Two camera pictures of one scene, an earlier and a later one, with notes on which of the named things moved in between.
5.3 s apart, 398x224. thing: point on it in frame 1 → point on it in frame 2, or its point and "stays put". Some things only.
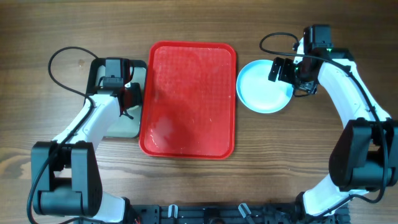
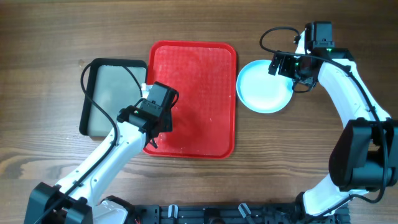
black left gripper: (135, 88) → (167, 126)
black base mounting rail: (229, 214) stays put
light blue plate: (259, 94) stays put
